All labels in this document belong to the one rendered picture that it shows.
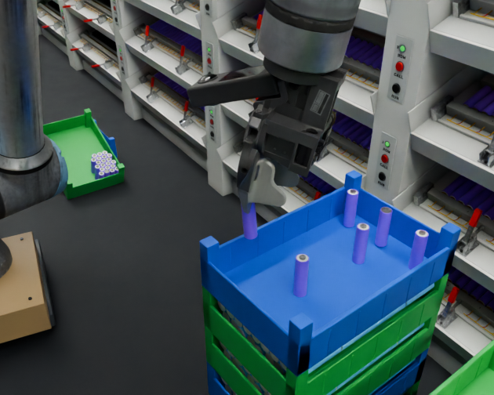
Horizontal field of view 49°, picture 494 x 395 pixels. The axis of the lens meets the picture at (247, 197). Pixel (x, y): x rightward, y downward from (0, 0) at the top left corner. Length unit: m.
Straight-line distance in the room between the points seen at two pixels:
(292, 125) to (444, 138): 0.54
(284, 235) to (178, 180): 1.12
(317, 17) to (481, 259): 0.71
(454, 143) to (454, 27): 0.20
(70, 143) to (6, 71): 0.90
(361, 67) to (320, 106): 0.68
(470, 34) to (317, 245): 0.43
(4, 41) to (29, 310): 0.58
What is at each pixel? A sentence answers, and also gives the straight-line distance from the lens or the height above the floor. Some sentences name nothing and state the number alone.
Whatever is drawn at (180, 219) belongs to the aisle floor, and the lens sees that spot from 1.74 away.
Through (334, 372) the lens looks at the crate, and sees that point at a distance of 0.75.
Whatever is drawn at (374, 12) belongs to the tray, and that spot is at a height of 0.73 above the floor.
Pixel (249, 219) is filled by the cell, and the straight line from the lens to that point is 0.71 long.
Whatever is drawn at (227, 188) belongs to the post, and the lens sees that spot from 1.83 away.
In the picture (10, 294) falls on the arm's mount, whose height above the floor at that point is 0.14.
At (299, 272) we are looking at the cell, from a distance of 0.73.
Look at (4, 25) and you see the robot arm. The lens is 1.14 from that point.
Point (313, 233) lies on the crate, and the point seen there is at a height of 0.48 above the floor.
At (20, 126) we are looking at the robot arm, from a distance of 1.28.
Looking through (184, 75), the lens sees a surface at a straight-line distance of 1.87.
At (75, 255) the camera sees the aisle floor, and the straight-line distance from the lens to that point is 1.66.
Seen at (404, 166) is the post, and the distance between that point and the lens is 1.14.
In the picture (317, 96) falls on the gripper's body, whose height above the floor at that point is 0.79.
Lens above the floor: 1.01
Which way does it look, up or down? 34 degrees down
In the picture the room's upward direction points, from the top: straight up
